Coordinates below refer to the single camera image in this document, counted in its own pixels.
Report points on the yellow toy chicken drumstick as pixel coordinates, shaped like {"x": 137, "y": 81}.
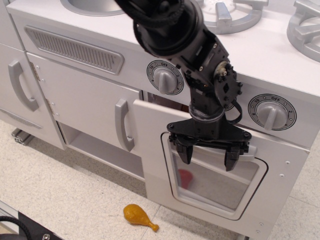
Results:
{"x": 135, "y": 215}

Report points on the grey far left handle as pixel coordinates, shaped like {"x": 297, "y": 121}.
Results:
{"x": 15, "y": 71}

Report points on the grey right stove knob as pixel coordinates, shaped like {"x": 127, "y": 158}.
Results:
{"x": 272, "y": 112}

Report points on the aluminium frame rail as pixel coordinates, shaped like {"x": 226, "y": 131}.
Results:
{"x": 21, "y": 137}

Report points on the grey burner grate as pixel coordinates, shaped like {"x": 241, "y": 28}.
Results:
{"x": 224, "y": 17}
{"x": 301, "y": 37}

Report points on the grey oven door handle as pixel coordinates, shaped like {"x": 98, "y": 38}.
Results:
{"x": 220, "y": 153}

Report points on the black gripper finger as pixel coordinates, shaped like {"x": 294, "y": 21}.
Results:
{"x": 185, "y": 151}
{"x": 231, "y": 157}

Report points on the grey left burner grate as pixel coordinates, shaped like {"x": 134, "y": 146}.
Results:
{"x": 224, "y": 17}

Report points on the grey right burner grate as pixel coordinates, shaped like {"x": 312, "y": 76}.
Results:
{"x": 301, "y": 37}

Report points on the red white toy sushi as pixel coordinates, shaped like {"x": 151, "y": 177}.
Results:
{"x": 185, "y": 178}

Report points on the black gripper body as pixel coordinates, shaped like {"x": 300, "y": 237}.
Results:
{"x": 217, "y": 135}

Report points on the white cabinet door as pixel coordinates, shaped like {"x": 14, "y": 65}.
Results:
{"x": 83, "y": 101}

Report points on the white oven door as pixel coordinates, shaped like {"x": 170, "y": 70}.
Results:
{"x": 246, "y": 200}

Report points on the grey vent panel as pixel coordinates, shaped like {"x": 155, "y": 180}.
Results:
{"x": 75, "y": 50}

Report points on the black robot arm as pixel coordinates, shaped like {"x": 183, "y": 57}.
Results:
{"x": 174, "y": 30}

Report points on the grey stove knob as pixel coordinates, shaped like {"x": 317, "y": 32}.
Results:
{"x": 272, "y": 112}
{"x": 165, "y": 77}

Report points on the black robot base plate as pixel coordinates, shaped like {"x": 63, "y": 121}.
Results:
{"x": 36, "y": 230}

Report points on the white toy kitchen unit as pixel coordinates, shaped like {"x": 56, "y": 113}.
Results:
{"x": 78, "y": 185}

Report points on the grey left stove knob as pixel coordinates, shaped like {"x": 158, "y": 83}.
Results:
{"x": 165, "y": 77}

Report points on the silver sink basin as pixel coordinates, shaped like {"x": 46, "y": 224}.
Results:
{"x": 99, "y": 8}

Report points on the grey cabinet door handle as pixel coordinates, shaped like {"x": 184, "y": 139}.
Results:
{"x": 120, "y": 111}

